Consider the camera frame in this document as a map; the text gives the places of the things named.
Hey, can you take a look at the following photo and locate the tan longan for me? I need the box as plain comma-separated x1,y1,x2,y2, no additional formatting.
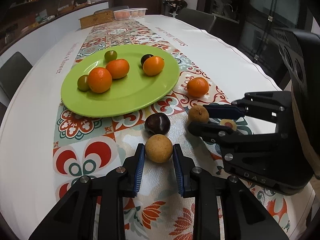
188,105,209,124
145,134,173,163

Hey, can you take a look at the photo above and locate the orange mandarin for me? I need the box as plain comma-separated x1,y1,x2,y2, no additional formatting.
187,77,209,98
106,59,130,79

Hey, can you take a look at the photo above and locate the dark plum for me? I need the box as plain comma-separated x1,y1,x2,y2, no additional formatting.
144,113,171,135
140,54,153,66

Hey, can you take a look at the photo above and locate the oval orange kumquat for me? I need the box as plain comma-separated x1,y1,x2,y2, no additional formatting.
143,56,164,76

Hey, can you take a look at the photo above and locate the round orange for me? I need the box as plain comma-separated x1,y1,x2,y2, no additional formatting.
88,67,112,94

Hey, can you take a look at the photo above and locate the green tomato fruit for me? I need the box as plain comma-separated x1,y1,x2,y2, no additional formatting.
77,75,90,92

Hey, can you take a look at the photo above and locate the patterned table runner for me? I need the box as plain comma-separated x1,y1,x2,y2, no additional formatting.
52,18,292,240

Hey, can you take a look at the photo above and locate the grey chair right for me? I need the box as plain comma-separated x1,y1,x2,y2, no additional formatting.
176,8,216,33

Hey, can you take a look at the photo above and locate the grey chair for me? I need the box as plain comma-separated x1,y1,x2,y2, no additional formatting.
0,51,33,100
176,8,216,33

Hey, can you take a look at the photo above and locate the green plate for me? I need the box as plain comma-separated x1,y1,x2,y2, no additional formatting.
61,44,180,118

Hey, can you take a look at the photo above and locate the orange mandarin on plate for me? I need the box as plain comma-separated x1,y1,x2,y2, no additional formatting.
106,59,130,79

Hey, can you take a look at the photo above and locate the small green fruit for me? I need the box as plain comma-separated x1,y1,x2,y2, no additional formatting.
104,50,118,63

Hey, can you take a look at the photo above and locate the clear plastic fruit tray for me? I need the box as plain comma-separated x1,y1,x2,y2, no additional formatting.
113,8,148,21

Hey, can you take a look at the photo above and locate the grey chair far left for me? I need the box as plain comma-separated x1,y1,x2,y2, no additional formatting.
0,51,33,100

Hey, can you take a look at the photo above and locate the grey chair far end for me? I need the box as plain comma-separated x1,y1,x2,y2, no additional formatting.
94,5,129,15

